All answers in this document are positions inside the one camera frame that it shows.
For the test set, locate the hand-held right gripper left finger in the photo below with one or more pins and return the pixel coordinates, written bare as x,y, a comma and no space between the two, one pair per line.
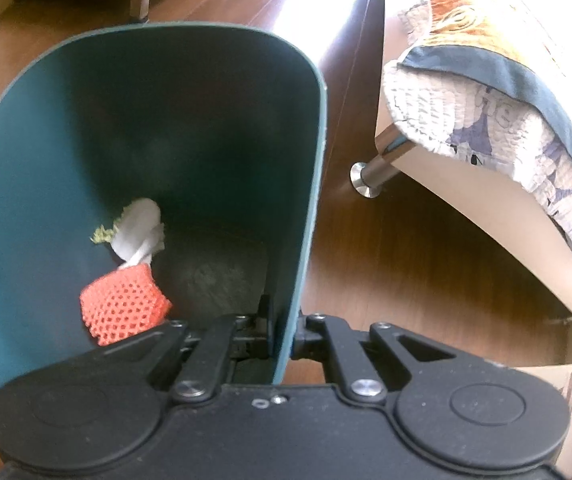
265,327

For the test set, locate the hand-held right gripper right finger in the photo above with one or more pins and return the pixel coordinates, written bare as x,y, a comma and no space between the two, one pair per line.
297,342

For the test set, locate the orange foam net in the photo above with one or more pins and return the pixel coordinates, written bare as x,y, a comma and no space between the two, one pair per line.
123,305

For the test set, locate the white tissue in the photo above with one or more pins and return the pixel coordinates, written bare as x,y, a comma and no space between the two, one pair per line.
138,230

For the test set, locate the dark teal trash bin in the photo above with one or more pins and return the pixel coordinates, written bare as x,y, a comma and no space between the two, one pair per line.
165,120

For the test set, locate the metal bed leg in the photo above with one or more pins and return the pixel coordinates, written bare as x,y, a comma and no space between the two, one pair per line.
378,167

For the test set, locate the bed with pink headboard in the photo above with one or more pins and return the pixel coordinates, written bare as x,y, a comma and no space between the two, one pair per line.
491,210

